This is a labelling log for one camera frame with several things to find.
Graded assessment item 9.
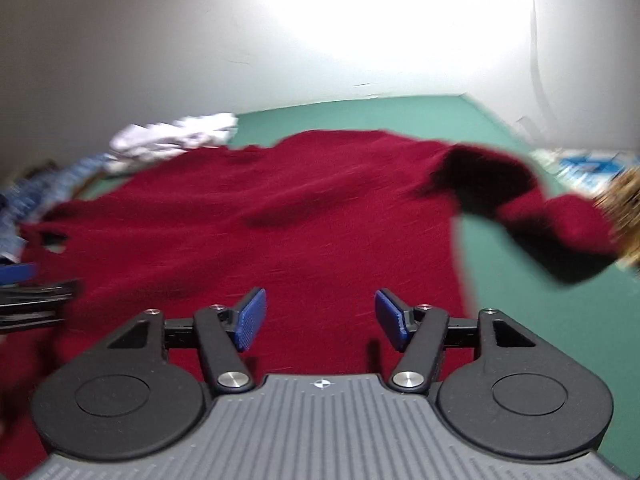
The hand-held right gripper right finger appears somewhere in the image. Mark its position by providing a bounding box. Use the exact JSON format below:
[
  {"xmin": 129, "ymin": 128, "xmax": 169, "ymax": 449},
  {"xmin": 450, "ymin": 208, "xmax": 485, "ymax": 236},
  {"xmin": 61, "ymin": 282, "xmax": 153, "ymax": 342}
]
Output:
[{"xmin": 375, "ymin": 287, "xmax": 536, "ymax": 391}]

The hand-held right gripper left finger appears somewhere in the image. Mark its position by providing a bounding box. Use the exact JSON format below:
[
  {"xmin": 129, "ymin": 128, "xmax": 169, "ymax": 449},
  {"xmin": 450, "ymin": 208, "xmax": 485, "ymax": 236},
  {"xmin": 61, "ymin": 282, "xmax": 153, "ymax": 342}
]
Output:
[{"xmin": 106, "ymin": 286, "xmax": 268, "ymax": 393}]

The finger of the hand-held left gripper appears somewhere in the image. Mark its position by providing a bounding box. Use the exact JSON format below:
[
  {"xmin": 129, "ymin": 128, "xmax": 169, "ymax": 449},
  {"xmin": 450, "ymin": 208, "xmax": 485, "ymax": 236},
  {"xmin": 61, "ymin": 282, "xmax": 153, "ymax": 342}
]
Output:
[{"xmin": 0, "ymin": 261, "xmax": 83, "ymax": 333}]

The dark red sweater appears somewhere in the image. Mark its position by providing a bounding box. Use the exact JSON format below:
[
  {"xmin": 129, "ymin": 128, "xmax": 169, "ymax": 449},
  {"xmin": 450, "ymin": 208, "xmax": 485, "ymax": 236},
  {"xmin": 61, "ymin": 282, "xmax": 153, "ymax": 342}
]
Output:
[{"xmin": 0, "ymin": 129, "xmax": 621, "ymax": 461}]

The blue flower patterned cloth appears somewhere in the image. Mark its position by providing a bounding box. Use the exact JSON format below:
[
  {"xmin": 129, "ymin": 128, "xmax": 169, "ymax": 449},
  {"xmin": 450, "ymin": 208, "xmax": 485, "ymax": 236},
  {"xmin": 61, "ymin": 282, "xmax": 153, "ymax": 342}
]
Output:
[{"xmin": 0, "ymin": 155, "xmax": 116, "ymax": 261}]

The green table cloth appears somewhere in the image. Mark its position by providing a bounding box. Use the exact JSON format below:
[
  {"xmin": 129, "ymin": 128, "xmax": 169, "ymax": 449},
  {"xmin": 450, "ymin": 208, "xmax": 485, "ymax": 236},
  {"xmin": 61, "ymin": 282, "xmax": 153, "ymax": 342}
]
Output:
[{"xmin": 80, "ymin": 92, "xmax": 640, "ymax": 461}]

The white folded shirt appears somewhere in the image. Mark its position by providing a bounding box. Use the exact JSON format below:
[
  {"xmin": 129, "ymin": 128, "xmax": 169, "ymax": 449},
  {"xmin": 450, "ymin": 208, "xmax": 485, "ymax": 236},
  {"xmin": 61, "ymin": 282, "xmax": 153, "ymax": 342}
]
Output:
[{"xmin": 107, "ymin": 112, "xmax": 240, "ymax": 171}]

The blue plastic tray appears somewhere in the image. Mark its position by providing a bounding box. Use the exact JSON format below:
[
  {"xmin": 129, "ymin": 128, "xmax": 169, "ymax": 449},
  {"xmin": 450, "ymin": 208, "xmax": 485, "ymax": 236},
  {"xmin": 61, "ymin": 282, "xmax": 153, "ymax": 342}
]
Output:
[{"xmin": 557, "ymin": 152, "xmax": 623, "ymax": 183}]

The brown patterned cloth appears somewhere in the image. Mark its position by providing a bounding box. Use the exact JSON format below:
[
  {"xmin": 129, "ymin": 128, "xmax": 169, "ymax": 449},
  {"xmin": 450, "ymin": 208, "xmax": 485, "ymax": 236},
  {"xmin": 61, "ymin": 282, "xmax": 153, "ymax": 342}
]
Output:
[{"xmin": 592, "ymin": 165, "xmax": 640, "ymax": 271}]

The white cable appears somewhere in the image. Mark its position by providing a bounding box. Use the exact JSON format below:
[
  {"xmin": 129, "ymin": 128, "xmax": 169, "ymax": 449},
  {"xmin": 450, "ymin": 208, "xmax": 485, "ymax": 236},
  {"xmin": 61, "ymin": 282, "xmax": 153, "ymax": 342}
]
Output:
[{"xmin": 527, "ymin": 0, "xmax": 558, "ymax": 128}]

